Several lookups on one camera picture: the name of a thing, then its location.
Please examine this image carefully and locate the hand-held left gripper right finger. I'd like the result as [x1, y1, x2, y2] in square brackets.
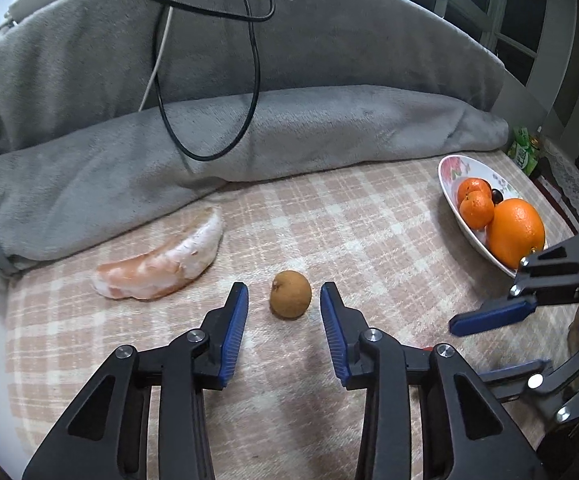
[319, 281, 547, 480]

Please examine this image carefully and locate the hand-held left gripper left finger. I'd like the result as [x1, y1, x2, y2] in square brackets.
[22, 281, 250, 480]

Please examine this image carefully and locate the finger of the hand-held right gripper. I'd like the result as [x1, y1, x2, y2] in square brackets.
[448, 231, 579, 338]
[478, 334, 579, 424]

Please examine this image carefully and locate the brown longan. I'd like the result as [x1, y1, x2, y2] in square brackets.
[269, 270, 313, 319]

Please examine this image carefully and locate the large orange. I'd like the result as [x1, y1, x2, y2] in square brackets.
[486, 198, 547, 270]

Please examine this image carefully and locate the small mandarin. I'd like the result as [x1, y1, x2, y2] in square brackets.
[459, 191, 495, 229]
[457, 177, 491, 202]

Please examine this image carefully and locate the white floral plate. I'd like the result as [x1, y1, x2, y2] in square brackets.
[438, 155, 550, 279]

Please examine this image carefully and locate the lace cloth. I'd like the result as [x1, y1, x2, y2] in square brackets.
[533, 144, 579, 233]

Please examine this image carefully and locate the peeled pomelo segment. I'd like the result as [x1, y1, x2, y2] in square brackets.
[92, 205, 223, 302]

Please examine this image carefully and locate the plaid bed sheet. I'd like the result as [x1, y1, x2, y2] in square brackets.
[4, 147, 577, 480]

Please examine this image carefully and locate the grey fleece blanket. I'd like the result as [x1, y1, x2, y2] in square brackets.
[0, 0, 511, 276]

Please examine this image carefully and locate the white window frame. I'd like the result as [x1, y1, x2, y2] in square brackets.
[409, 0, 579, 128]

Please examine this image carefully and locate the black cable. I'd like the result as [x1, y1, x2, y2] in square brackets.
[118, 0, 276, 161]

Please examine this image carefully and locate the light grey cable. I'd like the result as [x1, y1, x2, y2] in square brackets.
[138, 0, 179, 112]

